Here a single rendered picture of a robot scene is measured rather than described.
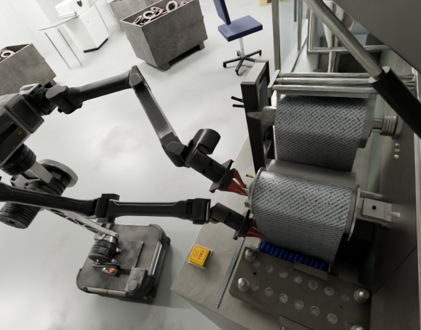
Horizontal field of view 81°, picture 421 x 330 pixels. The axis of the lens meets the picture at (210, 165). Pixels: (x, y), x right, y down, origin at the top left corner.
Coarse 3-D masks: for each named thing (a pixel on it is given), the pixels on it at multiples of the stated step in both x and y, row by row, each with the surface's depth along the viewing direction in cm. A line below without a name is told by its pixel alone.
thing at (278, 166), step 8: (272, 160) 84; (280, 160) 84; (272, 168) 81; (280, 168) 80; (288, 168) 79; (296, 168) 79; (304, 168) 78; (312, 168) 77; (320, 168) 77; (328, 168) 77; (296, 176) 77; (304, 176) 76; (312, 176) 75; (320, 176) 75; (328, 176) 74; (336, 176) 73; (344, 176) 73; (352, 176) 72; (344, 184) 71; (352, 184) 70
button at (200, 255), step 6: (198, 246) 103; (192, 252) 101; (198, 252) 101; (204, 252) 100; (210, 252) 101; (192, 258) 100; (198, 258) 99; (204, 258) 99; (198, 264) 98; (204, 264) 98
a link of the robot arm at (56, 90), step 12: (132, 72) 96; (96, 84) 100; (108, 84) 98; (120, 84) 98; (48, 96) 101; (60, 96) 101; (72, 96) 101; (84, 96) 102; (96, 96) 103; (72, 108) 107
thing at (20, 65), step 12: (12, 48) 506; (24, 48) 462; (36, 48) 481; (0, 60) 463; (12, 60) 448; (24, 60) 465; (36, 60) 483; (0, 72) 434; (12, 72) 450; (24, 72) 467; (36, 72) 486; (48, 72) 506; (0, 84) 436; (12, 84) 453; (24, 84) 470; (48, 84) 522
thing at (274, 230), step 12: (264, 228) 78; (276, 228) 75; (288, 228) 71; (264, 240) 86; (276, 240) 81; (288, 240) 78; (300, 240) 74; (312, 240) 71; (324, 240) 68; (336, 240) 65; (300, 252) 80; (312, 252) 76; (324, 252) 73; (336, 252) 70
